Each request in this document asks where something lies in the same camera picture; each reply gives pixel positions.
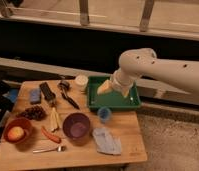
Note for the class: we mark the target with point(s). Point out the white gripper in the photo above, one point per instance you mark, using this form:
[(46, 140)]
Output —
[(120, 81)]

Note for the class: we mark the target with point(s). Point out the black dish brush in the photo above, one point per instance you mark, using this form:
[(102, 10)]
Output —
[(64, 87)]

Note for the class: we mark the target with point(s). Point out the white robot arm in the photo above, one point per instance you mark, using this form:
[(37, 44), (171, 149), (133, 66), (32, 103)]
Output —
[(133, 64)]

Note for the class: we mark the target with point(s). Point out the purple bowl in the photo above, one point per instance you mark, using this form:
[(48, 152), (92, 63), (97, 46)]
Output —
[(76, 125)]

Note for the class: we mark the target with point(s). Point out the red-brown bowl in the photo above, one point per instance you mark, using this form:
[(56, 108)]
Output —
[(24, 123)]

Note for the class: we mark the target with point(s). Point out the green plastic tray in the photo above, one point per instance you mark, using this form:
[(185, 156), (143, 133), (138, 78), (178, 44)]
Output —
[(113, 100)]

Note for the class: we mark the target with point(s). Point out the small blue cup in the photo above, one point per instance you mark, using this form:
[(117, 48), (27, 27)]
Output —
[(104, 114)]

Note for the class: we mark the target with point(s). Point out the white cup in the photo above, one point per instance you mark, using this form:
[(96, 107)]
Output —
[(81, 82)]

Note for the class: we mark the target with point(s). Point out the light blue cloth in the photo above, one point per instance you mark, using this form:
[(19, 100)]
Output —
[(105, 142)]

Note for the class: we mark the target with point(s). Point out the black rectangular block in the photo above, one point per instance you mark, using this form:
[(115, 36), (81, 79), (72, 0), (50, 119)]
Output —
[(48, 94)]

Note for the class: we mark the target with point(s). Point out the wooden table board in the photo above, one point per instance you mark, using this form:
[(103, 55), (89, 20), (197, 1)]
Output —
[(123, 125)]

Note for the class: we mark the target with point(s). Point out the metal spoon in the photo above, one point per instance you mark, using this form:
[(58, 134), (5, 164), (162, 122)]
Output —
[(57, 149)]

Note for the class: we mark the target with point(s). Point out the blue sponge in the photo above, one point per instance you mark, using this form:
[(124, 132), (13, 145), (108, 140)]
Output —
[(35, 96)]

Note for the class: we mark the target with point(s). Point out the orange carrot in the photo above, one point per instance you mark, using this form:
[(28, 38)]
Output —
[(50, 136)]

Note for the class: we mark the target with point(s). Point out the dark grape bunch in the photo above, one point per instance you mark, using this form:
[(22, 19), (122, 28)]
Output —
[(33, 113)]

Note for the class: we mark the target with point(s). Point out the apple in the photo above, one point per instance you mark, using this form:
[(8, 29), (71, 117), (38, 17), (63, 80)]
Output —
[(15, 133)]

